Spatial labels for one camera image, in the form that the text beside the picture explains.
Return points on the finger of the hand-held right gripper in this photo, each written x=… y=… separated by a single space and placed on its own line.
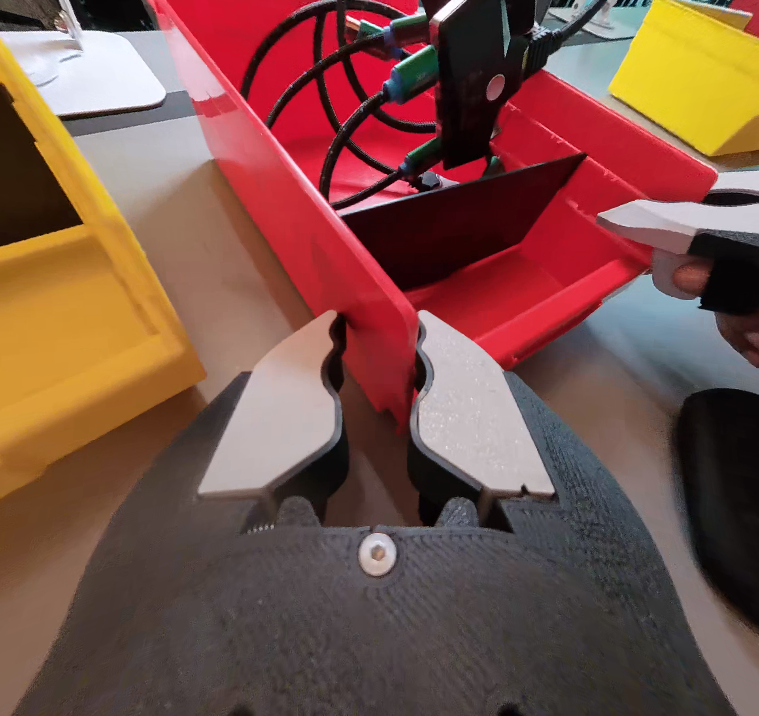
x=646 y=224
x=741 y=181

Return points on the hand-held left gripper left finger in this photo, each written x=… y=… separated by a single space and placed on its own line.
x=278 y=419

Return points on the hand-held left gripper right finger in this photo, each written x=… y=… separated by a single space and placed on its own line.
x=474 y=425

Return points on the yellow plastic bin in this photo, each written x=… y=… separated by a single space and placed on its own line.
x=682 y=76
x=89 y=342

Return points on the black bin divider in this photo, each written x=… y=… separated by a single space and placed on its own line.
x=29 y=194
x=462 y=218

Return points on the black chair armrest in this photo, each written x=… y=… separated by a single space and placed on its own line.
x=723 y=491

